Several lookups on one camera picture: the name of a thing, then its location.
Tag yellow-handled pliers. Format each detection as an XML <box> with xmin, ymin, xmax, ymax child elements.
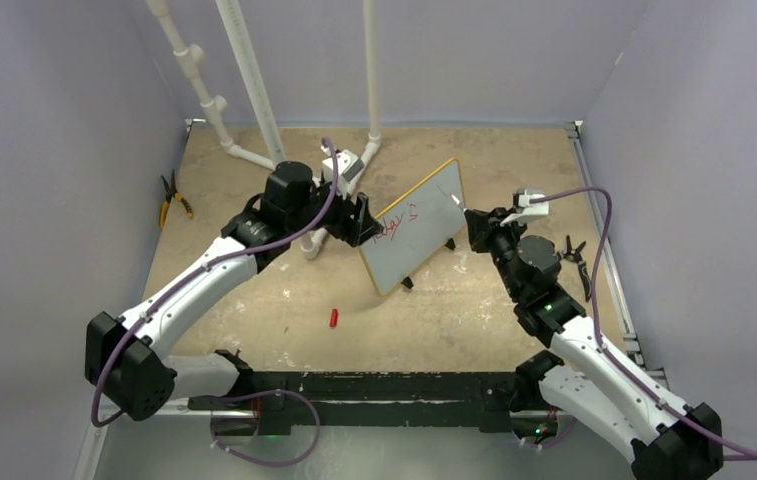
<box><xmin>158</xmin><ymin>170</ymin><xmax>195</xmax><ymax>230</ymax></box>

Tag yellow-framed whiteboard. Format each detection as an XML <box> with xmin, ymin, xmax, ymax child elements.
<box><xmin>359</xmin><ymin>158</ymin><xmax>465</xmax><ymax>296</ymax></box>

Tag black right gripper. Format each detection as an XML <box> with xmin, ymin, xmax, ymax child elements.
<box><xmin>466</xmin><ymin>207</ymin><xmax>530</xmax><ymax>299</ymax></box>

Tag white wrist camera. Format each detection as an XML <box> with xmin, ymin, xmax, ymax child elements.
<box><xmin>500</xmin><ymin>188</ymin><xmax>550</xmax><ymax>226</ymax></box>
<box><xmin>321</xmin><ymin>149</ymin><xmax>365</xmax><ymax>197</ymax></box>

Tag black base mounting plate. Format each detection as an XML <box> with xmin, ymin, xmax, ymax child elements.
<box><xmin>188</xmin><ymin>351</ymin><xmax>558</xmax><ymax>435</ymax></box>

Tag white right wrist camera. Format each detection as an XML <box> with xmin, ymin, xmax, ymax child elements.
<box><xmin>500</xmin><ymin>188</ymin><xmax>550</xmax><ymax>226</ymax></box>

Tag black-handled pliers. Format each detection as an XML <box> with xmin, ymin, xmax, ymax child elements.
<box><xmin>555</xmin><ymin>235</ymin><xmax>593</xmax><ymax>302</ymax></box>

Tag aluminium frame rail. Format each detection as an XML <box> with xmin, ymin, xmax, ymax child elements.
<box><xmin>73</xmin><ymin>369</ymin><xmax>220</xmax><ymax>480</ymax></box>

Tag red marker cap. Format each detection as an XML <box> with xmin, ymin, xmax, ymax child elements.
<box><xmin>329</xmin><ymin>308</ymin><xmax>339</xmax><ymax>328</ymax></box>

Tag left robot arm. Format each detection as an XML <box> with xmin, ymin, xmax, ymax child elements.
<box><xmin>84</xmin><ymin>152</ymin><xmax>380</xmax><ymax>426</ymax></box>

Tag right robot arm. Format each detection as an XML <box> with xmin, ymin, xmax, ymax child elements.
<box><xmin>463</xmin><ymin>208</ymin><xmax>724</xmax><ymax>479</ymax></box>

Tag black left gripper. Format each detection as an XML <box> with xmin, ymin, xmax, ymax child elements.
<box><xmin>287</xmin><ymin>174</ymin><xmax>381</xmax><ymax>246</ymax></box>

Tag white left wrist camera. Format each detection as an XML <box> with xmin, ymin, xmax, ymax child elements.
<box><xmin>321</xmin><ymin>149</ymin><xmax>365</xmax><ymax>197</ymax></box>

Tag red whiteboard marker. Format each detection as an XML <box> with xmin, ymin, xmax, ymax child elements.
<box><xmin>449</xmin><ymin>194</ymin><xmax>467</xmax><ymax>212</ymax></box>

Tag white PVC pipe frame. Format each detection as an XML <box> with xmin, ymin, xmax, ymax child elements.
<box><xmin>146</xmin><ymin>0</ymin><xmax>383</xmax><ymax>260</ymax></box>

